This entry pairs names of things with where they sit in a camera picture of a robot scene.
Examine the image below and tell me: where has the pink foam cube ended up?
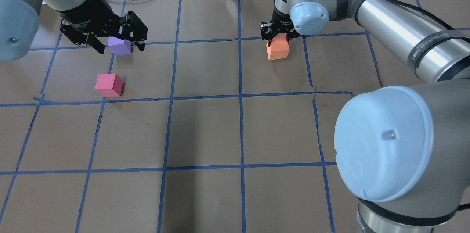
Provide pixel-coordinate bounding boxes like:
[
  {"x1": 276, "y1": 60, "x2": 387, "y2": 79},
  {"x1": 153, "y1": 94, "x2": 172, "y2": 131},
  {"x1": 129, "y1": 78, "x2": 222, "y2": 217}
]
[{"x1": 95, "y1": 73, "x2": 124, "y2": 97}]

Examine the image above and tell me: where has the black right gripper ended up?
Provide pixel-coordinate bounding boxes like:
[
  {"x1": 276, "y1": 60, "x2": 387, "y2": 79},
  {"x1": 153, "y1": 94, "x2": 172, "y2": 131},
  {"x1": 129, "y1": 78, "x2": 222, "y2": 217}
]
[{"x1": 260, "y1": 9, "x2": 300, "y2": 47}]

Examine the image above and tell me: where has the orange foam cube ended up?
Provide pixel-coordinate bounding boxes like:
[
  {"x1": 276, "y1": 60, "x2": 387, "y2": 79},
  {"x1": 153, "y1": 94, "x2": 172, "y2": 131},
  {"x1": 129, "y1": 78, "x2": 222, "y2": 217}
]
[{"x1": 266, "y1": 33, "x2": 289, "y2": 61}]

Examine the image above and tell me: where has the purple foam cube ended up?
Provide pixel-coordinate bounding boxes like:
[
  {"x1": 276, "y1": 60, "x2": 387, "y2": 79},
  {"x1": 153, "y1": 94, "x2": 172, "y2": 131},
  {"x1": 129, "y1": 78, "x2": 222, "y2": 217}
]
[{"x1": 108, "y1": 37, "x2": 132, "y2": 55}]

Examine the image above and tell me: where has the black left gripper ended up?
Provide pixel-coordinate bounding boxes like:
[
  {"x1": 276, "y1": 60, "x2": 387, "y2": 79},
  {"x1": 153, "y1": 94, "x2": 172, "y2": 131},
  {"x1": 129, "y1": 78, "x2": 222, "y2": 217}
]
[{"x1": 59, "y1": 0, "x2": 148, "y2": 54}]

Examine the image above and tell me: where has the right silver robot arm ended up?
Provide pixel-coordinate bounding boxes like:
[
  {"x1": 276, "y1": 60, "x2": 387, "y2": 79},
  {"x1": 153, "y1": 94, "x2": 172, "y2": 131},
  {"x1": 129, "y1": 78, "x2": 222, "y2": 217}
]
[{"x1": 307, "y1": 0, "x2": 469, "y2": 95}]

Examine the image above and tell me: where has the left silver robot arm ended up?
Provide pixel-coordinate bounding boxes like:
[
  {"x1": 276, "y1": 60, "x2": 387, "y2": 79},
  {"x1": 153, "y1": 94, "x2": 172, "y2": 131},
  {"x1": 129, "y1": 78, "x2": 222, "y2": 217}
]
[{"x1": 0, "y1": 0, "x2": 148, "y2": 61}]

